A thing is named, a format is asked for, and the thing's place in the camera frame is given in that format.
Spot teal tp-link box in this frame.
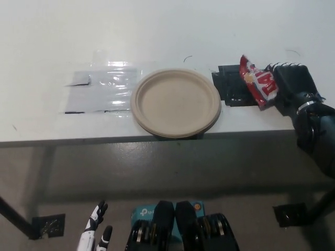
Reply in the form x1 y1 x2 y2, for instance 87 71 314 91
130 200 205 240

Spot black slanted table leg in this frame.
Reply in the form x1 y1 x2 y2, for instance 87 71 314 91
0 196 36 240
307 190 335 225

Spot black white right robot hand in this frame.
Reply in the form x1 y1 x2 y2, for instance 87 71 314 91
263 61 321 117

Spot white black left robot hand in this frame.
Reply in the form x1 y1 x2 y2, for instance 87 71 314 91
77 200 113 251

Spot tan paper plate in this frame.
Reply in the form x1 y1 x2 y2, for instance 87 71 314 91
132 104 222 138
130 67 221 133

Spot black tape patch on table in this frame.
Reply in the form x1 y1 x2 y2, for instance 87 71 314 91
211 65 259 107

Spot red blue sunflower seed bag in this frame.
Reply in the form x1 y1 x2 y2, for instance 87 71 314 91
238 54 327 112

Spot clear plastic sheet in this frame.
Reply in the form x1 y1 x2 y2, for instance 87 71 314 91
64 62 143 115

